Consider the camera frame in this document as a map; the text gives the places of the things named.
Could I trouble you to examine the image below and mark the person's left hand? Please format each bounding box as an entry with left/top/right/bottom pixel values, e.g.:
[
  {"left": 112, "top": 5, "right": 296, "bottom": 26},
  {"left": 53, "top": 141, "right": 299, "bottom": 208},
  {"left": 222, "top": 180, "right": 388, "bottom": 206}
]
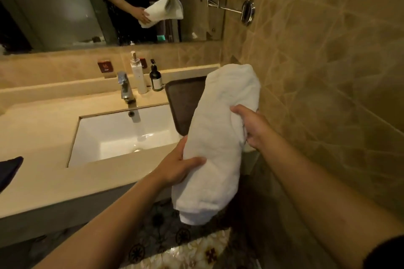
[{"left": 153, "top": 135, "right": 207, "bottom": 188}]

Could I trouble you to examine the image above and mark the person's right hand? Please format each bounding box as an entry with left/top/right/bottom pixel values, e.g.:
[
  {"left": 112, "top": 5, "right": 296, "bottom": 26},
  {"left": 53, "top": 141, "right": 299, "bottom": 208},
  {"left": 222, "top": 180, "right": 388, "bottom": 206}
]
[{"left": 230, "top": 104, "right": 272, "bottom": 151}]

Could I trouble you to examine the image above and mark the white towel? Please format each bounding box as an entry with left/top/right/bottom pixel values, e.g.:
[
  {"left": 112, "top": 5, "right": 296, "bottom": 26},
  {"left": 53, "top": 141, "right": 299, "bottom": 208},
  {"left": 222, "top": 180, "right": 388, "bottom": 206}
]
[{"left": 171, "top": 63, "right": 261, "bottom": 226}]

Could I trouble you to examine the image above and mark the person's left forearm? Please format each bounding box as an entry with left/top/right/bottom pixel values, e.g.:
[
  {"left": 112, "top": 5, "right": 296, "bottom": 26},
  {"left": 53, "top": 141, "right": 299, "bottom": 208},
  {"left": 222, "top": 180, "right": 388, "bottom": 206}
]
[{"left": 32, "top": 173, "right": 172, "bottom": 269}]

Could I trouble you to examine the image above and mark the person's right forearm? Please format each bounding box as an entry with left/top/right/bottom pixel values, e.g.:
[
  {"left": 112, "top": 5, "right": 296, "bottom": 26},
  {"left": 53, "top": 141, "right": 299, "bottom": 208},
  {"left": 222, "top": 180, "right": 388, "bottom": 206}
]
[{"left": 257, "top": 132, "right": 404, "bottom": 269}]

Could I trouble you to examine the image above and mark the dark brown tray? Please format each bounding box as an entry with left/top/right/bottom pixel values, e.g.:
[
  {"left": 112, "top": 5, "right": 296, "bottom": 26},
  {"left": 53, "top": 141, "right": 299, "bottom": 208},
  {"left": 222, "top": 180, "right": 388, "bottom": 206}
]
[{"left": 165, "top": 75, "right": 207, "bottom": 136}]

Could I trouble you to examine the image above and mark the white rectangular sink basin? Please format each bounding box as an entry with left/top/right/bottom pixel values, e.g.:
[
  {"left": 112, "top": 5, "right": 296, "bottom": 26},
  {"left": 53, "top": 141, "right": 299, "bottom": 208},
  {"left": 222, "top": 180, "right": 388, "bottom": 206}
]
[{"left": 68, "top": 104, "right": 183, "bottom": 168}]

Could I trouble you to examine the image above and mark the patterned floor mat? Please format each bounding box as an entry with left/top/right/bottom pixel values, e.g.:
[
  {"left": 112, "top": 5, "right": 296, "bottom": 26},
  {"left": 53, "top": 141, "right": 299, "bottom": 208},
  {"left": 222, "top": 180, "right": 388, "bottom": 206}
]
[{"left": 118, "top": 198, "right": 262, "bottom": 269}]

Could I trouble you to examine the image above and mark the dark pump bottle white label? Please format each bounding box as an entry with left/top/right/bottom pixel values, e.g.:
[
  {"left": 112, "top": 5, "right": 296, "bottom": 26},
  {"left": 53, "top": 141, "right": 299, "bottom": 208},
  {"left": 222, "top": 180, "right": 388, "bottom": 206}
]
[{"left": 149, "top": 59, "right": 164, "bottom": 92}]

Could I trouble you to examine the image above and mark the chrome faucet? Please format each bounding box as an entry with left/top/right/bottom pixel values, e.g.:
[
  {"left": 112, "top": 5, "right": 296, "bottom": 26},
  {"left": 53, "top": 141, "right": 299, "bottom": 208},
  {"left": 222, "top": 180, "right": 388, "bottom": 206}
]
[{"left": 117, "top": 71, "right": 137, "bottom": 104}]

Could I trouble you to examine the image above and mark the white pump dispenser bottle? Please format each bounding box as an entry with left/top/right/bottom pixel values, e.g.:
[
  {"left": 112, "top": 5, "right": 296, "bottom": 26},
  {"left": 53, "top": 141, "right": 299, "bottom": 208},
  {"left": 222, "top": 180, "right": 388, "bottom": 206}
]
[{"left": 130, "top": 51, "right": 148, "bottom": 95}]

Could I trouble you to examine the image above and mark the red square sign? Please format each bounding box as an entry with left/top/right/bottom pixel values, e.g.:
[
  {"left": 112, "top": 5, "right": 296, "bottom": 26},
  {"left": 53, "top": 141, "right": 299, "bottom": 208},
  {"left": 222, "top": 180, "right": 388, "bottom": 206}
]
[{"left": 97, "top": 60, "right": 114, "bottom": 74}]

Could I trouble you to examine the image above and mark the dark cloth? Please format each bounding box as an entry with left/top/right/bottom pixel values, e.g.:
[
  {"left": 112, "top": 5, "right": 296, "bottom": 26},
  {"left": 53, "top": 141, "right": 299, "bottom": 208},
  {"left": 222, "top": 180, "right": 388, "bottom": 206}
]
[{"left": 0, "top": 156, "right": 24, "bottom": 194}]

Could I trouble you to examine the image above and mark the large wall mirror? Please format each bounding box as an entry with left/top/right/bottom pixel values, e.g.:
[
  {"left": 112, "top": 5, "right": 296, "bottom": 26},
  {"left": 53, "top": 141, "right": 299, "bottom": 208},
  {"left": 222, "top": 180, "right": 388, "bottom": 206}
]
[{"left": 0, "top": 0, "right": 231, "bottom": 56}]

